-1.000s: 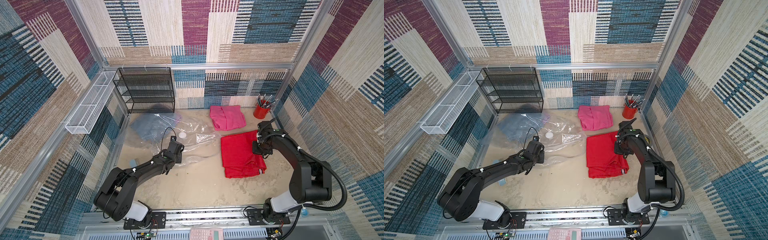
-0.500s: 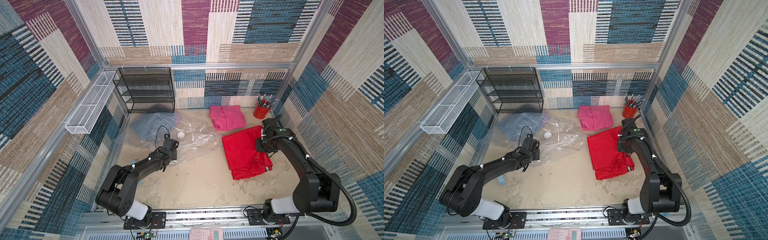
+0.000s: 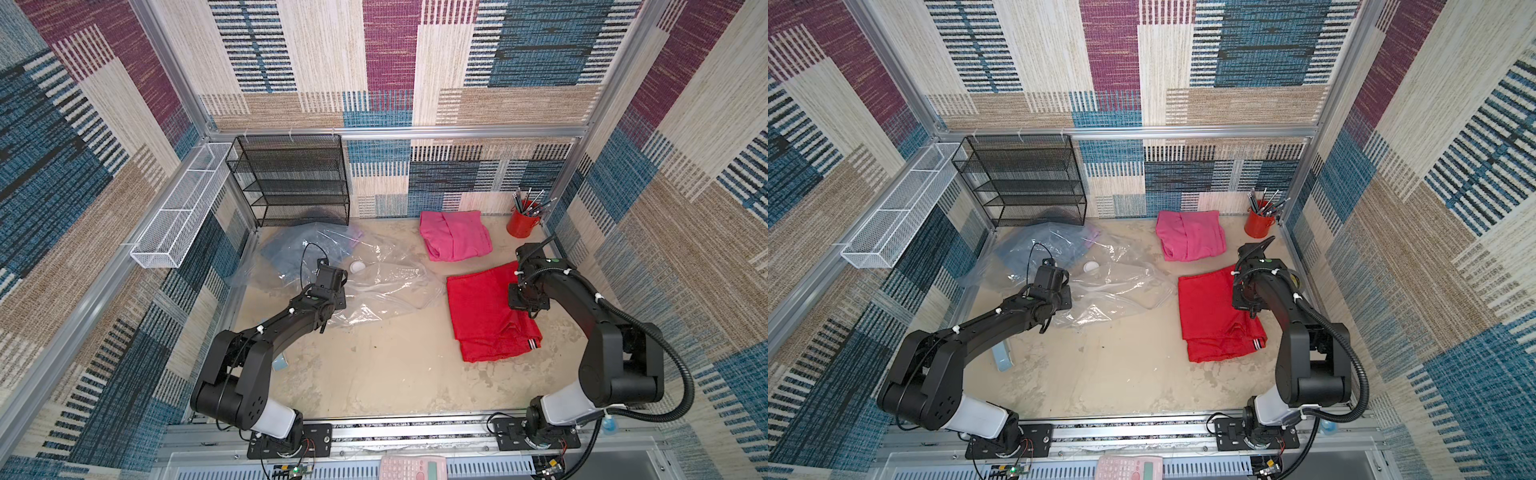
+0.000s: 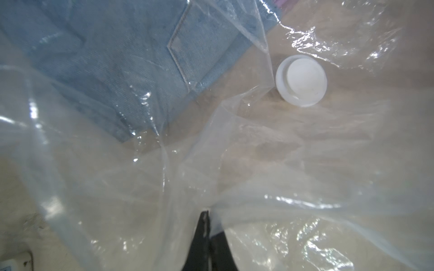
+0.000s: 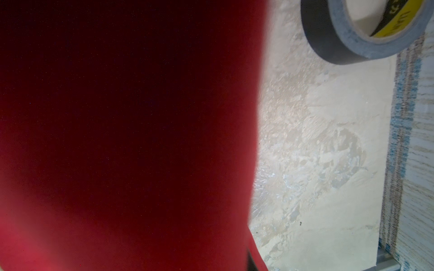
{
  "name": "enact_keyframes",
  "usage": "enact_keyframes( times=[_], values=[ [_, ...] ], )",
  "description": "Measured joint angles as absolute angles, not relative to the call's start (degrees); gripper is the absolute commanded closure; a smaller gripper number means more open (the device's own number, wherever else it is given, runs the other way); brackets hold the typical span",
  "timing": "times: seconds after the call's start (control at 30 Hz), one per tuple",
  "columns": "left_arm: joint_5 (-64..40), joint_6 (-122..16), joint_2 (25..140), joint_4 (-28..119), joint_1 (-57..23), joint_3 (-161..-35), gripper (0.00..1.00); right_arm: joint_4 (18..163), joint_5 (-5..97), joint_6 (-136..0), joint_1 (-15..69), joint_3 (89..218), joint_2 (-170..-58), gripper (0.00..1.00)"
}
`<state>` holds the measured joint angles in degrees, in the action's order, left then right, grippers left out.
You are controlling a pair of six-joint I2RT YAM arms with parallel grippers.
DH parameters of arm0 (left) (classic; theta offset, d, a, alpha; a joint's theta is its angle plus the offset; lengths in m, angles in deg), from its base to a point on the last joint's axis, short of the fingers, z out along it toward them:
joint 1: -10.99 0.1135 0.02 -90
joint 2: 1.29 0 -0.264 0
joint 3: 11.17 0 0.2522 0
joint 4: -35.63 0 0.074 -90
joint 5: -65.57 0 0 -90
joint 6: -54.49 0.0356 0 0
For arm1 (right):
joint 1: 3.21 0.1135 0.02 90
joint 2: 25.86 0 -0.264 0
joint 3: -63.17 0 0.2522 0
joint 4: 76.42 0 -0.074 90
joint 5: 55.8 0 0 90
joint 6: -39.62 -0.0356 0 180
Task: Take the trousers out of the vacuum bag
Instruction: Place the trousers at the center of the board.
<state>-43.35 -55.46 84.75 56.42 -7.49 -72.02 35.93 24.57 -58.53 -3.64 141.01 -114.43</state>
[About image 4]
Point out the blue denim jeans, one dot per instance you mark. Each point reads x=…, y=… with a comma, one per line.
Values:
x=135, y=65

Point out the white vacuum bag valve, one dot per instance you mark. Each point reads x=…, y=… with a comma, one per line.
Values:
x=301, y=81

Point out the clear plastic vacuum bag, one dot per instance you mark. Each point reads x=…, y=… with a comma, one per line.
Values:
x=344, y=185

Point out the light blue flat block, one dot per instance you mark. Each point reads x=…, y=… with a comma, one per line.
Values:
x=20, y=262

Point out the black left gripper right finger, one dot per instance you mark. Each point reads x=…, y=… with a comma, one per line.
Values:
x=220, y=252

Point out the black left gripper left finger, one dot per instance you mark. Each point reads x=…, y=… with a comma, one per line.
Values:
x=198, y=257

